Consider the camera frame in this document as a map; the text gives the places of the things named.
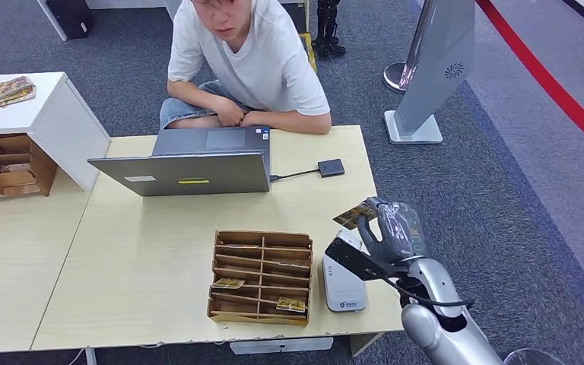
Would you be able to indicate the person's left hand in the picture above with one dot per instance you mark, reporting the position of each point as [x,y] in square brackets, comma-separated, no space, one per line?
[250,121]

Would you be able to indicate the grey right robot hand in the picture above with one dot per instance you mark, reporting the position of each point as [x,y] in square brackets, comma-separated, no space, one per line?
[398,232]

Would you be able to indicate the person's right hand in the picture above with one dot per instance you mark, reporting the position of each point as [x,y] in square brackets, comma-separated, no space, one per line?
[229,113]

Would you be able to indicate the yellow patterned ID card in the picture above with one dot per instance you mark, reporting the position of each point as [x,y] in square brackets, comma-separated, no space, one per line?
[352,216]

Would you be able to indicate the wooden card organizer tray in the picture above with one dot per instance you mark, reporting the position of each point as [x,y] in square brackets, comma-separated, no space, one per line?
[272,274]

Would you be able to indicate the person's left forearm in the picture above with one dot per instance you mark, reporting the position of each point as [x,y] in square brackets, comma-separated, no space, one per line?
[292,122]

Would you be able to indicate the person's right forearm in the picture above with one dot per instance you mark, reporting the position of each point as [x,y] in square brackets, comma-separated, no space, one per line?
[193,98]

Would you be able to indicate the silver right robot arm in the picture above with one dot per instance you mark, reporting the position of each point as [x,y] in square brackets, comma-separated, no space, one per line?
[438,282]

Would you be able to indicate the person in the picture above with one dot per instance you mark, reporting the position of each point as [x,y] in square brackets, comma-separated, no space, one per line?
[262,65]

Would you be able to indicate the white card reader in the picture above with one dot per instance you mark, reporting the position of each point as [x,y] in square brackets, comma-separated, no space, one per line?
[342,292]

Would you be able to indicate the yellow patterned key card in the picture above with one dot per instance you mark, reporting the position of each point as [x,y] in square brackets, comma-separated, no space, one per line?
[291,304]
[241,246]
[228,283]

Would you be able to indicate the grey laptop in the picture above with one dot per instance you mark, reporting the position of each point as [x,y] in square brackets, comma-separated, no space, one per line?
[196,176]

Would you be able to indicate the small black box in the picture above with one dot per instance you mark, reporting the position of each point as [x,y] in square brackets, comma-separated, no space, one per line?
[331,167]

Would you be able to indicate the beige desk side panel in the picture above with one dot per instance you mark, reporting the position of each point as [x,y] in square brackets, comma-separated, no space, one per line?
[365,342]

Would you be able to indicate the black stand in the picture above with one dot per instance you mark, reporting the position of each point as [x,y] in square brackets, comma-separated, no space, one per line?
[328,30]

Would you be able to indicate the white desk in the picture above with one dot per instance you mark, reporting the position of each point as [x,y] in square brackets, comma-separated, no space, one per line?
[120,3]

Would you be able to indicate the white desk crossbar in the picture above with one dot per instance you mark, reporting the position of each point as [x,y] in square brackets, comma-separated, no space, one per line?
[282,346]

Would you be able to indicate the white cabinet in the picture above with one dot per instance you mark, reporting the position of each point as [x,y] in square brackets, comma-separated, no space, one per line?
[60,126]

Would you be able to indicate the grey standing sign panel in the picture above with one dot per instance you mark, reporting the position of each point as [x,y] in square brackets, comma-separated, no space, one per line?
[438,65]

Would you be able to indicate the clear plastic dome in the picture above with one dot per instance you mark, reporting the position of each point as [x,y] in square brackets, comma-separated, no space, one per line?
[534,357]

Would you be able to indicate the red barrier belt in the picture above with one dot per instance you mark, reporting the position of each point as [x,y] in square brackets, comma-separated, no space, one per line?
[549,83]

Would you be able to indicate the brown wooden shelf organizer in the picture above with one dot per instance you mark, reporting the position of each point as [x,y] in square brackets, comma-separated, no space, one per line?
[15,179]

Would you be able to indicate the stack of patterned cards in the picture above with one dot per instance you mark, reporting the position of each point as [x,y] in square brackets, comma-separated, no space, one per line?
[5,90]

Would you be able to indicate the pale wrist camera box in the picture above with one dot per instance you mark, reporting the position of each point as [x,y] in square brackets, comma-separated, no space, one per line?
[350,238]

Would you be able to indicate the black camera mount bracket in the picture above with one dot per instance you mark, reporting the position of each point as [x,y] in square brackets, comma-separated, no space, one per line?
[352,259]

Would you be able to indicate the chrome stanchion post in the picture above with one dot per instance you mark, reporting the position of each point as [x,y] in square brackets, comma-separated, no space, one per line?
[392,78]

